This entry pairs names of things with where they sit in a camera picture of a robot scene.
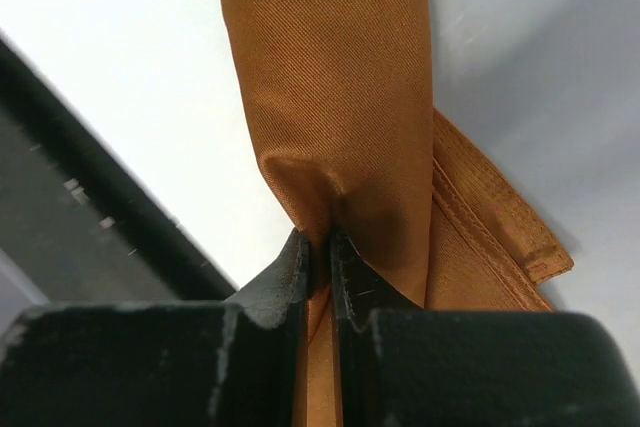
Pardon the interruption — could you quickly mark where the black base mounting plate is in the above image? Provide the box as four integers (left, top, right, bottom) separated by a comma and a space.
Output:
1, 45, 235, 302

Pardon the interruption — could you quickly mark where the orange cloth napkin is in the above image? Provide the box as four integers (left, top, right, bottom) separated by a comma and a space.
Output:
212, 0, 575, 427

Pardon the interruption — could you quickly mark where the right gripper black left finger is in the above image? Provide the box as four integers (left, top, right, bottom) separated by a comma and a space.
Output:
1, 232, 311, 426

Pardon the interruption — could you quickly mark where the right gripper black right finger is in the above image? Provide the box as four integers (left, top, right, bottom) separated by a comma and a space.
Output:
328, 231, 639, 426

